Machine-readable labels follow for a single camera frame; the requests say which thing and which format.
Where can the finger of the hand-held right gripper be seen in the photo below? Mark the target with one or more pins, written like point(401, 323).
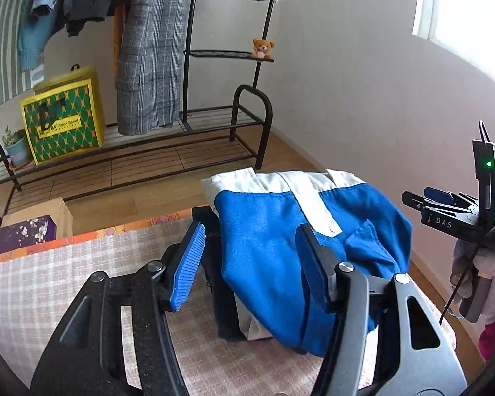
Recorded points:
point(414, 202)
point(437, 194)

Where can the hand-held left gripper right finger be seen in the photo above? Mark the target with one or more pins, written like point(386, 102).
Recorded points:
point(309, 264)

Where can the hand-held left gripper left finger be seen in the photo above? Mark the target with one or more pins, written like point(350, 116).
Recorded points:
point(185, 264)

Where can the dark blue garment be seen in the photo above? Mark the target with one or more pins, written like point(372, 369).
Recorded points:
point(216, 293)

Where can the white and blue jacket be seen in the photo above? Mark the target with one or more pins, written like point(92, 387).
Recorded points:
point(264, 235)

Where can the black metal clothes rack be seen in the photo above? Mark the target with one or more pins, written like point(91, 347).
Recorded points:
point(222, 54)

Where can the orange patterned mattress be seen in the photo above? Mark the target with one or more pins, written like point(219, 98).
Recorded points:
point(107, 233)

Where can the checked pink bed sheet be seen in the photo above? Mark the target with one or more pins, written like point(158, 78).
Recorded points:
point(45, 280)

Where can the purple floral box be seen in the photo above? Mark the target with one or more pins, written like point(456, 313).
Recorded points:
point(20, 235)
point(37, 208)

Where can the window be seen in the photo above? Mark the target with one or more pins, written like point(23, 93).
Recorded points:
point(470, 16)

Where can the yellow and green bag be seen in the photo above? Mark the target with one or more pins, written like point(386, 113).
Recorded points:
point(62, 123)

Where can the grey plaid coat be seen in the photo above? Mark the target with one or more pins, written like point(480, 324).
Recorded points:
point(148, 70)

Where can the small potted plant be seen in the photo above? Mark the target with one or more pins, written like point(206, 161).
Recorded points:
point(18, 150)

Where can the brown teddy bear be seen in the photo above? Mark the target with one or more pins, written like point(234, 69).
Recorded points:
point(262, 49)

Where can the orange hanging cloth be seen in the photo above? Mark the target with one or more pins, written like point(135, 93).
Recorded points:
point(117, 41)

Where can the green striped white cloth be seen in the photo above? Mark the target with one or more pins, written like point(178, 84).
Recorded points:
point(4, 49)

